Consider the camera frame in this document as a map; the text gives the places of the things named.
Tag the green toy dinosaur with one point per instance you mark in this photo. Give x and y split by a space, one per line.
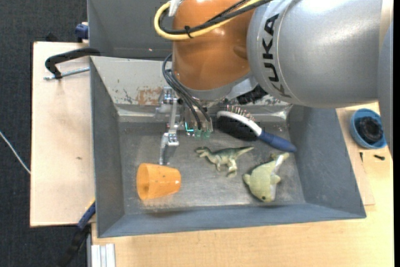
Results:
223 156

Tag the orange plastic cup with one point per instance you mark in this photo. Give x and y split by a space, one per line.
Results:
157 181

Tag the green plush dolphin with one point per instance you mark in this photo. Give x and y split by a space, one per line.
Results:
262 181

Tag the small black screw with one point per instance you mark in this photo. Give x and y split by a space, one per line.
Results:
379 158

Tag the grey metal bin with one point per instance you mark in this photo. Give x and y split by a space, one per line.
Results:
200 197

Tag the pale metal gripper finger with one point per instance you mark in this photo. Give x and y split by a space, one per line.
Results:
173 139
163 150

